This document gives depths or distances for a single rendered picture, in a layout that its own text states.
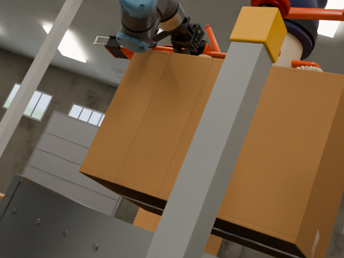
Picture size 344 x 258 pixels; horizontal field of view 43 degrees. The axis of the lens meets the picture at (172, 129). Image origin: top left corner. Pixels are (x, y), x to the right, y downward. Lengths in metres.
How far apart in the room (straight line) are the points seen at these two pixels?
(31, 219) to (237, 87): 0.60
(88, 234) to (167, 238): 0.34
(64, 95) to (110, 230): 10.67
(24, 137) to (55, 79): 1.68
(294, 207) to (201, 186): 0.34
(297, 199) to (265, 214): 0.07
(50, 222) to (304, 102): 0.64
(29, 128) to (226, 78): 10.91
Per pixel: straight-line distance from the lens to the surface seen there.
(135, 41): 1.18
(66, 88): 11.63
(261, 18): 0.77
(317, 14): 1.12
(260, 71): 0.75
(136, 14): 1.08
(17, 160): 11.43
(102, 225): 0.96
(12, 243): 1.11
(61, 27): 5.26
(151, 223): 3.05
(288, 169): 0.99
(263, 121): 1.05
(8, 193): 1.17
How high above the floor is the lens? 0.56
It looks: 16 degrees up
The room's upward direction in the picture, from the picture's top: 23 degrees clockwise
